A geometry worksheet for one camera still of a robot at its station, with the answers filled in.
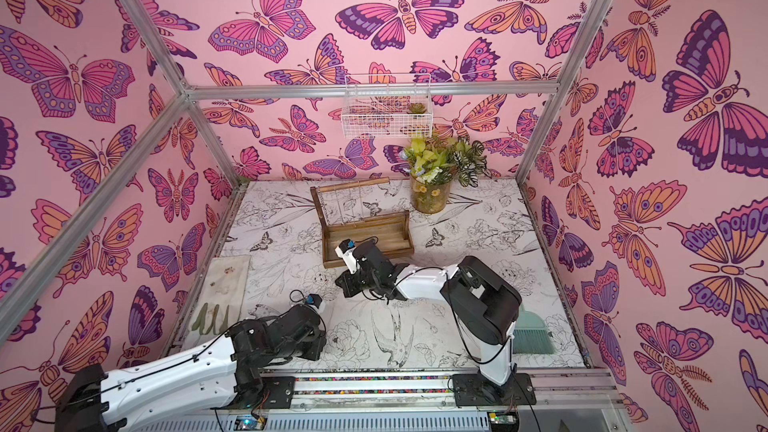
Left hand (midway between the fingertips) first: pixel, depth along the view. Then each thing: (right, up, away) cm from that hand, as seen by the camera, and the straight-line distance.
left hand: (330, 341), depth 79 cm
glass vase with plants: (+30, +50, +20) cm, 62 cm away
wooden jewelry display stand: (+17, +26, +24) cm, 40 cm away
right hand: (0, +15, +8) cm, 17 cm away
